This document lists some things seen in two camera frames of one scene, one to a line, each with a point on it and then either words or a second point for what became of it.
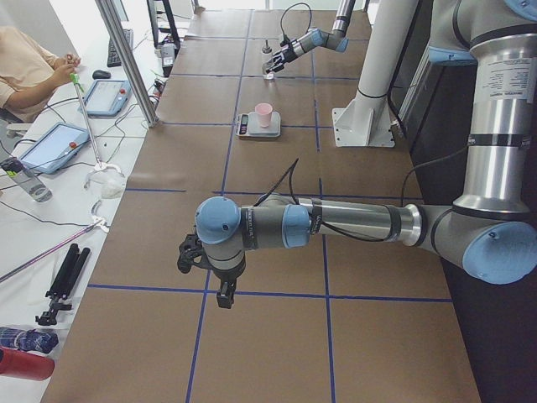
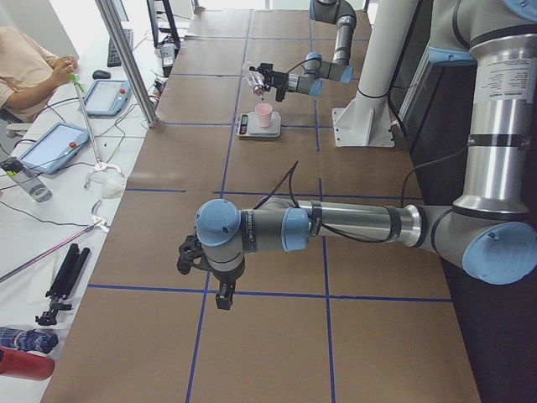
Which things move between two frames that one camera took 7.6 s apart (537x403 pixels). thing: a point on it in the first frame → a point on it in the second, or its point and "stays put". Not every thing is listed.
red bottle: [25, 364] stays put
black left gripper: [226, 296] stays put
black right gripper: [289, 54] → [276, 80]
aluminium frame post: [128, 61] stays put
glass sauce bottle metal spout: [267, 55] → [257, 82]
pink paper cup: [263, 111] stays put
